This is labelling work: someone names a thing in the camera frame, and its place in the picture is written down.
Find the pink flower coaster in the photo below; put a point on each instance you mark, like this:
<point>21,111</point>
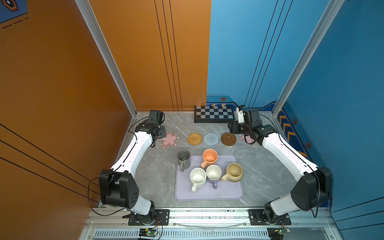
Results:
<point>247,139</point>
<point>170,140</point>

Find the circuit board right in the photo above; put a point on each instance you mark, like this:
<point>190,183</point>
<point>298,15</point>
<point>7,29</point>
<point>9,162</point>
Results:
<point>278,234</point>

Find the black white chessboard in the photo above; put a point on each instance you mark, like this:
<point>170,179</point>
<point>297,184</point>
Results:
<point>214,114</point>

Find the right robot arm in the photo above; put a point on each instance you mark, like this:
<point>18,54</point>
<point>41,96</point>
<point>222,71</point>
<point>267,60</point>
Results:
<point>314,184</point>

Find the orange mug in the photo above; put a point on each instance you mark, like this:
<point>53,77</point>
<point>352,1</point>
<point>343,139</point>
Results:
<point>210,157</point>

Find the aluminium front rail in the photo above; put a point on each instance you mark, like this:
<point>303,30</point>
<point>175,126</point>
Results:
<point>225,223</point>

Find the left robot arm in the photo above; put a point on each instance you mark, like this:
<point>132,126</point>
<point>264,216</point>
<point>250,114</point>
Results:
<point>117,185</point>

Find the grey mug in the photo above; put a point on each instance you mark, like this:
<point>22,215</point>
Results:
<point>184,159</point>

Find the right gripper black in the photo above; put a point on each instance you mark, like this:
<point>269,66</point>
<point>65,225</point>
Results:
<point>233,128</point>

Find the grey woven round coaster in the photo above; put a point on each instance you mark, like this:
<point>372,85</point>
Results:
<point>211,139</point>

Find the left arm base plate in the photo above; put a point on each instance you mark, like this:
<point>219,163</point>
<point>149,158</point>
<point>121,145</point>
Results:
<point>156,216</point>

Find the lavender silicone tray mat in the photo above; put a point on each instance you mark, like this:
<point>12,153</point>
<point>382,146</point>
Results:
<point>225,191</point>

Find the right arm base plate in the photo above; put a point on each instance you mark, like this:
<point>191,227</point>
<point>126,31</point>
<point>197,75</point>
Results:
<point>256,216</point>

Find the yellow rattan round coaster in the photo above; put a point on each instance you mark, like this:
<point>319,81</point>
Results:
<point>194,139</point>

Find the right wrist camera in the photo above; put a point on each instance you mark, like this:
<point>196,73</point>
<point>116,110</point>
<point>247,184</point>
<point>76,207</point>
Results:
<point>240,114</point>

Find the brown wooden round coaster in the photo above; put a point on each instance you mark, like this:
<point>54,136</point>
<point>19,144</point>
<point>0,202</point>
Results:
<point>228,139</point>

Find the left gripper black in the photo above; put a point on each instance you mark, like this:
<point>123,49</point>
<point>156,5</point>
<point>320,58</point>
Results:
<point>163,133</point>

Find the white mug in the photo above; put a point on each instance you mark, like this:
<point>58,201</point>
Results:
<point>198,178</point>

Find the lavender mug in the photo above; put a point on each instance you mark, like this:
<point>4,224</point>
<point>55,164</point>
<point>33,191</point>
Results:
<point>214,174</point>

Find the green circuit board left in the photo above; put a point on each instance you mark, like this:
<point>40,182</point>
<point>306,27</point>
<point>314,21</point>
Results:
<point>147,233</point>

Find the yellow mug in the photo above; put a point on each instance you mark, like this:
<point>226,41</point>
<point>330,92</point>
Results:
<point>233,173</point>

